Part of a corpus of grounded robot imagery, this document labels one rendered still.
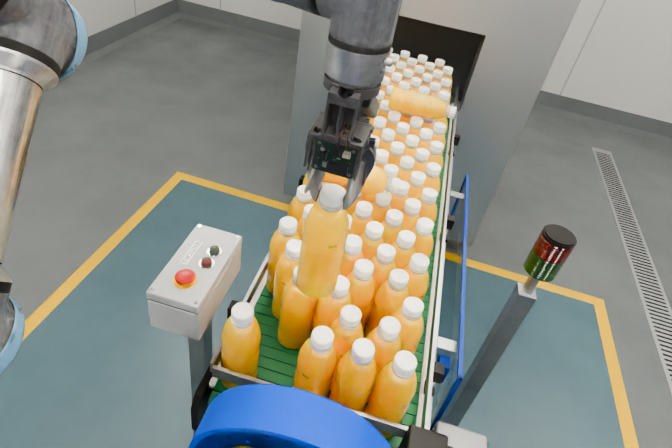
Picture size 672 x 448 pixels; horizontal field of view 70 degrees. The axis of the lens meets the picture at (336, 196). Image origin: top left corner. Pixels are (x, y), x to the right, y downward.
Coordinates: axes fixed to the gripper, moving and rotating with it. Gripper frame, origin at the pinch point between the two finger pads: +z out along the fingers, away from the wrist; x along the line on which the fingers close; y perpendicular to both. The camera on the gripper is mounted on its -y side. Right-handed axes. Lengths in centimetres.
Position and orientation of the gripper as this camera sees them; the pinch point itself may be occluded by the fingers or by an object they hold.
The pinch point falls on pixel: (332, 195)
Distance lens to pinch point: 72.5
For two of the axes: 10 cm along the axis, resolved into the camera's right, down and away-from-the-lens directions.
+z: -1.6, 7.8, 6.0
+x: 9.6, 2.7, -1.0
